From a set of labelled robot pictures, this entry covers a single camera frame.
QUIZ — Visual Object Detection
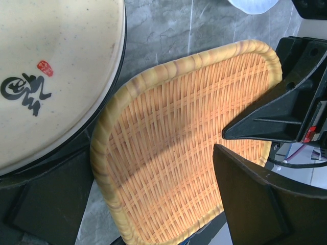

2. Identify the white ceramic bowl plate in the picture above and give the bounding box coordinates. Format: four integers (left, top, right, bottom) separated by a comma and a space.
228, 0, 278, 15

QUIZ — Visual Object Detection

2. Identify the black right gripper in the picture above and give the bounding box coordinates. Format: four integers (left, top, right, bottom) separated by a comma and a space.
222, 37, 326, 152

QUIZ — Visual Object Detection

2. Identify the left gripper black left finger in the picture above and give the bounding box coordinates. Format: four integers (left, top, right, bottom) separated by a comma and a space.
1, 145, 94, 244

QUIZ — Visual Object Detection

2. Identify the beige plate, black calligraphy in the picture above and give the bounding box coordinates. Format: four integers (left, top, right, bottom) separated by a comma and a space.
1, 1, 126, 175

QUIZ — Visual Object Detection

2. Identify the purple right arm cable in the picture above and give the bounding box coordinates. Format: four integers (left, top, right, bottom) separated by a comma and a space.
286, 144, 310, 161

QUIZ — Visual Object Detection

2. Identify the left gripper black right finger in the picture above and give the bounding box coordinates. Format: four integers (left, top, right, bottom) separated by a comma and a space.
213, 144, 326, 244

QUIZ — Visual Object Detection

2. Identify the woven bamboo plate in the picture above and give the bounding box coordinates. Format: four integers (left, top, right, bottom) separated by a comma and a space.
90, 40, 282, 244

